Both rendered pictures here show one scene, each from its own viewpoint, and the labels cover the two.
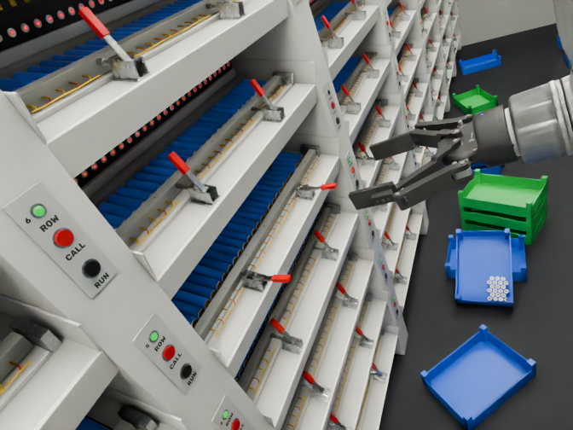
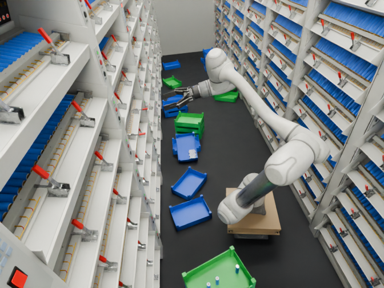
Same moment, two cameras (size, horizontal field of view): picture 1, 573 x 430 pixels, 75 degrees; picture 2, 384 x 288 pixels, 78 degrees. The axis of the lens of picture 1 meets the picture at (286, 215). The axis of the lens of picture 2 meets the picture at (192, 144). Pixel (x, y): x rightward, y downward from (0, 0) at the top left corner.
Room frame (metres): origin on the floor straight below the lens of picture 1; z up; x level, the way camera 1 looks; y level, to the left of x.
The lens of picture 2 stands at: (-0.50, 0.52, 1.71)
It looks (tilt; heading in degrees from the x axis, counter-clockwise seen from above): 40 degrees down; 320
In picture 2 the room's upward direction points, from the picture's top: 6 degrees counter-clockwise
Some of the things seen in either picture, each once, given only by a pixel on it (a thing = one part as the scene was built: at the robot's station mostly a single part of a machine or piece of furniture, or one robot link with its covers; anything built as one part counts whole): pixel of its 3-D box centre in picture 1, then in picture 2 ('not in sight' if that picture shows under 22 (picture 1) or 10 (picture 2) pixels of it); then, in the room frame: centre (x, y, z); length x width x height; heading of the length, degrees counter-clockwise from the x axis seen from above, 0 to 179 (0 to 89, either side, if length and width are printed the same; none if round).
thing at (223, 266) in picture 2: not in sight; (218, 280); (-0.18, 0.18, 0.44); 0.30 x 0.20 x 0.08; 73
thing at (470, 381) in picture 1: (477, 374); (189, 183); (0.66, -0.36, 0.04); 0.30 x 0.20 x 0.08; 103
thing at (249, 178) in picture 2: not in sight; (253, 188); (0.03, -0.41, 0.44); 0.18 x 0.16 x 0.22; 89
